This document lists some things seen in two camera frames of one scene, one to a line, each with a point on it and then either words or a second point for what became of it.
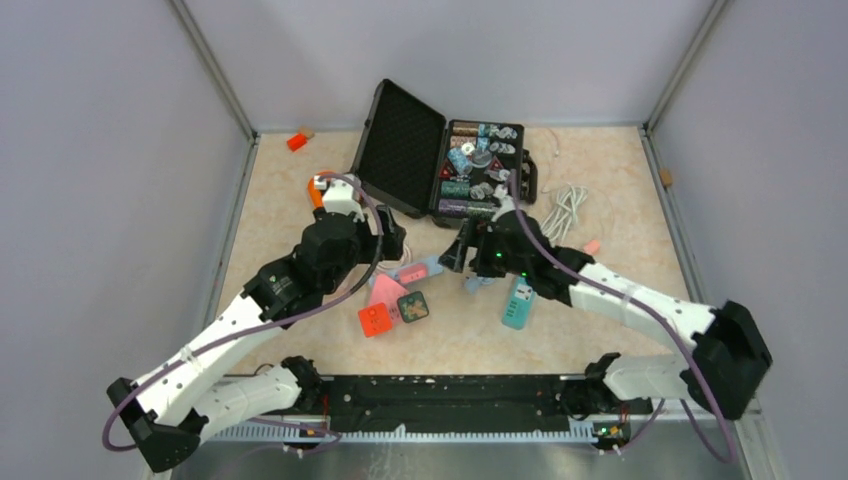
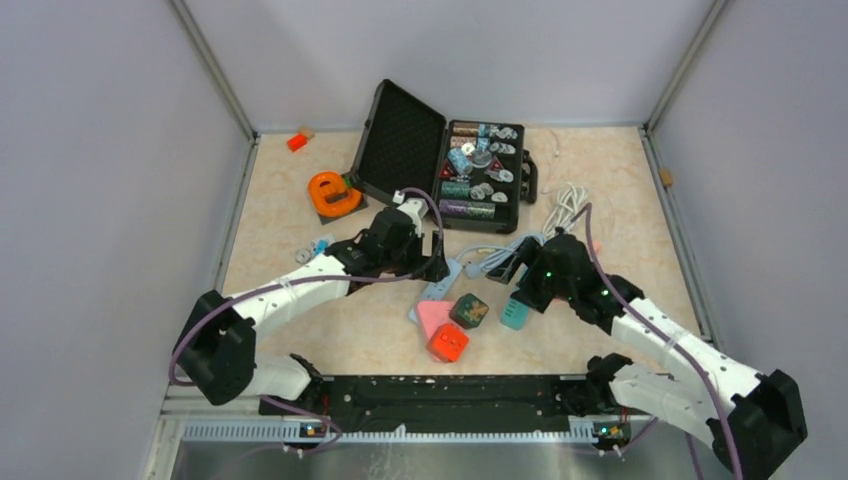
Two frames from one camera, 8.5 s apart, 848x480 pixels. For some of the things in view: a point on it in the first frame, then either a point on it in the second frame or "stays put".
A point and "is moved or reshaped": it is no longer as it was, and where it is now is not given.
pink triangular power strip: x=386 y=290 -> x=433 y=314
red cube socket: x=375 y=319 -> x=448 y=343
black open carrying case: x=449 y=171 stays put
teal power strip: x=519 y=303 stays put
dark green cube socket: x=413 y=307 -> x=468 y=311
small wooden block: x=307 y=130 stays put
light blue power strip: x=433 y=264 is moved or reshaped
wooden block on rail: x=666 y=176 stays put
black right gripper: x=472 y=234 -> x=533 y=255
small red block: x=296 y=142 stays put
